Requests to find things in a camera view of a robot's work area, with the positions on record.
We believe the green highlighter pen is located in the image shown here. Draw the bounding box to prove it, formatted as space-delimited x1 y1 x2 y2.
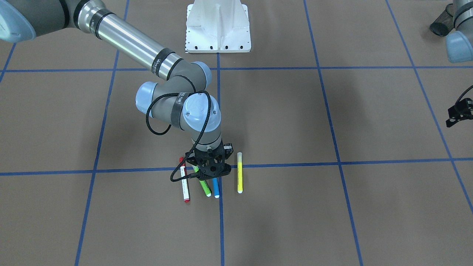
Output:
192 166 212 197

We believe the black mesh pen cup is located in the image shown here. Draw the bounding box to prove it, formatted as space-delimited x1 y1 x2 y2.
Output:
429 10 454 37

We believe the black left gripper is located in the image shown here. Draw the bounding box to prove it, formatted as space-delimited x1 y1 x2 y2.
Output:
446 98 473 128

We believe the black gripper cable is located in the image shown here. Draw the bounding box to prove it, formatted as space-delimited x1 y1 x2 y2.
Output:
146 90 212 182

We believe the yellow highlighter pen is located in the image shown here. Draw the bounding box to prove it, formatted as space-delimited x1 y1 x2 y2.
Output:
237 152 244 194

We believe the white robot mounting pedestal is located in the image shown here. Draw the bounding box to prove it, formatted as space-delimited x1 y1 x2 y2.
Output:
185 0 252 54

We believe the blue marker pen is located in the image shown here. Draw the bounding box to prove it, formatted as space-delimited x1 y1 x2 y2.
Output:
212 177 220 198

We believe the red and white marker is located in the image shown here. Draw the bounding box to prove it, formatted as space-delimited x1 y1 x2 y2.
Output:
180 157 190 203

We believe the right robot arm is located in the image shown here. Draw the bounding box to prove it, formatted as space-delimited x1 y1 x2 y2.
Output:
0 0 234 180

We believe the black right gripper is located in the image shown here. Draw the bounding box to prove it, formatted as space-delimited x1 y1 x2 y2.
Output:
185 143 234 180

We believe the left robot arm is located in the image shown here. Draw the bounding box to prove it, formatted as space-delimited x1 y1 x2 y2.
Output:
446 0 473 128

